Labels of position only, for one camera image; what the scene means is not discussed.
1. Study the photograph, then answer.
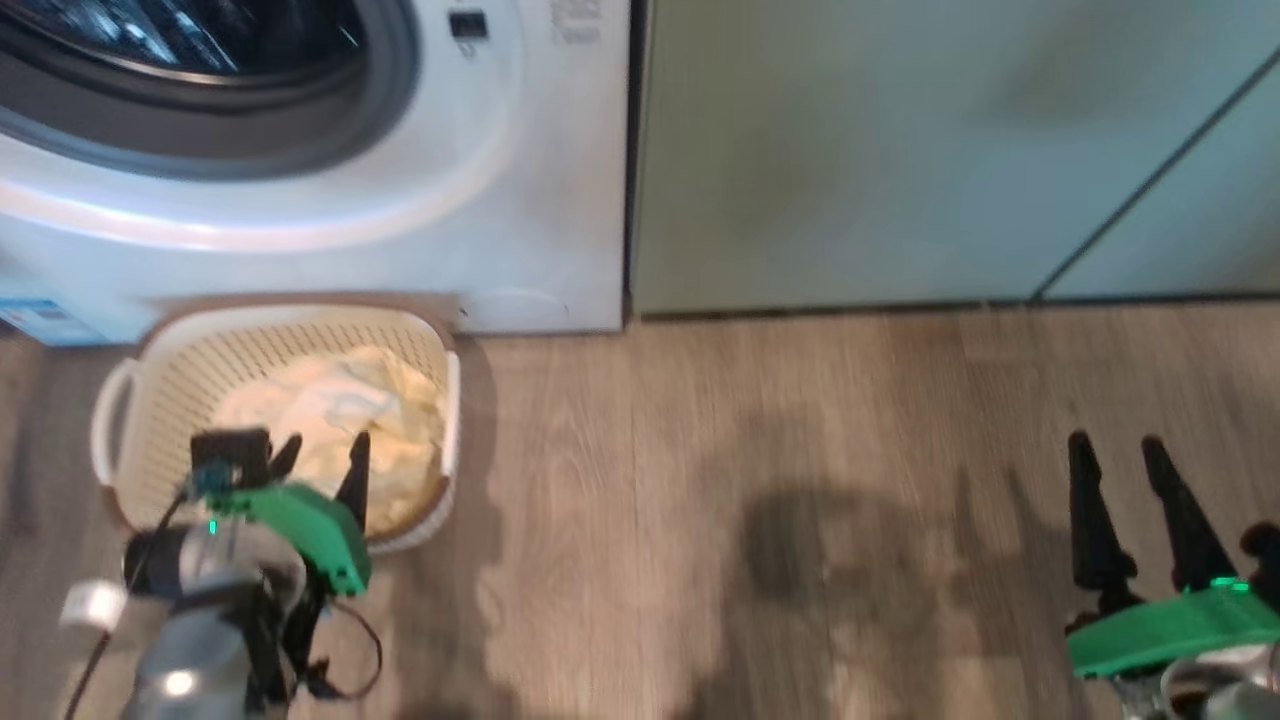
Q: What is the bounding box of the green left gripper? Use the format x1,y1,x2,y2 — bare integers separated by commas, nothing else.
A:
204,430,373,599

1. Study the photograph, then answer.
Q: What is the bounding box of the cream perforated laundry basket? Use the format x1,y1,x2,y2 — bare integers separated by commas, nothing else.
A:
90,296,463,557

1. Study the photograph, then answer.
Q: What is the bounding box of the blue energy label sticker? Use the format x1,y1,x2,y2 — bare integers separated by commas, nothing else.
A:
0,298,96,348

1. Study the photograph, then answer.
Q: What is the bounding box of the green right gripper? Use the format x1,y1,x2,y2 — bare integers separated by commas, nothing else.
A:
1065,430,1280,682

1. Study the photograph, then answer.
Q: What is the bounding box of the round white filter cover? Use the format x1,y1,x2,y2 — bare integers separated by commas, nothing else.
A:
470,288,573,326

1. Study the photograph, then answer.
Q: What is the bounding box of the white front-load washing machine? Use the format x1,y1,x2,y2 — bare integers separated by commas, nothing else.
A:
0,0,633,347

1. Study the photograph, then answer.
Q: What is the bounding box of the thin black cable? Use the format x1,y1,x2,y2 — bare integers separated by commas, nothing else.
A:
300,598,385,703

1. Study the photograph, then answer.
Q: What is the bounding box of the pale green cabinet door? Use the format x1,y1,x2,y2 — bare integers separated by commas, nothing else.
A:
630,0,1280,319
1040,60,1280,303

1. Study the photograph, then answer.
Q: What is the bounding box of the cream garment with blue print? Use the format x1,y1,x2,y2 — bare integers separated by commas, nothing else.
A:
212,345,448,536

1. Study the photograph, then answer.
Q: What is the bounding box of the black text warning sticker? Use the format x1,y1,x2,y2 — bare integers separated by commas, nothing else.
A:
548,0,607,47

